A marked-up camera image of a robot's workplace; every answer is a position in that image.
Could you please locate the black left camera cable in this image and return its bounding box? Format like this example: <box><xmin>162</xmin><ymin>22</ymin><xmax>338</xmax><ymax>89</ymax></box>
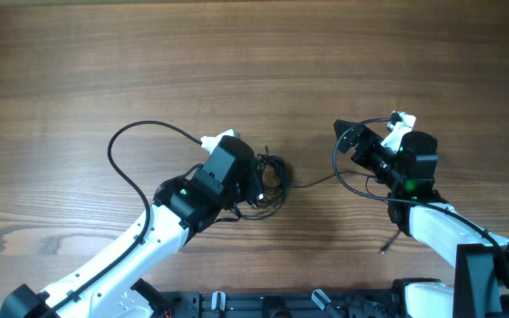
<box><xmin>42</xmin><ymin>120</ymin><xmax>203</xmax><ymax>318</ymax></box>

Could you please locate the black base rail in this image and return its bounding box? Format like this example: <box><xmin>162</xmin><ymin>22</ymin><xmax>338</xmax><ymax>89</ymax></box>
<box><xmin>161</xmin><ymin>290</ymin><xmax>399</xmax><ymax>318</ymax></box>

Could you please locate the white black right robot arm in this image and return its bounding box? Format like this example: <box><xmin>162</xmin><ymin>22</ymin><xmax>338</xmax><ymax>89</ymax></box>
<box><xmin>333</xmin><ymin>116</ymin><xmax>509</xmax><ymax>317</ymax></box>

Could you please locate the thin black cable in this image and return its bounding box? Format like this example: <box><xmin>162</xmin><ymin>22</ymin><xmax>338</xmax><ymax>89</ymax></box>
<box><xmin>236</xmin><ymin>148</ymin><xmax>402</xmax><ymax>255</ymax></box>

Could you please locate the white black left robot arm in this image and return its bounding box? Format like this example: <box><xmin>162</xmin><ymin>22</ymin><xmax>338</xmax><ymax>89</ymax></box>
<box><xmin>0</xmin><ymin>129</ymin><xmax>262</xmax><ymax>317</ymax></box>

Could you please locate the black camera cable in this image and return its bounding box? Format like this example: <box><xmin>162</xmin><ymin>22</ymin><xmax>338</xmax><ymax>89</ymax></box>
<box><xmin>42</xmin><ymin>120</ymin><xmax>203</xmax><ymax>318</ymax></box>
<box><xmin>331</xmin><ymin>115</ymin><xmax>509</xmax><ymax>318</ymax></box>

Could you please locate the black right camera cable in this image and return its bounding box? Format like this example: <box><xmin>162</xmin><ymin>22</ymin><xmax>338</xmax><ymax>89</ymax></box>
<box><xmin>331</xmin><ymin>115</ymin><xmax>509</xmax><ymax>318</ymax></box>

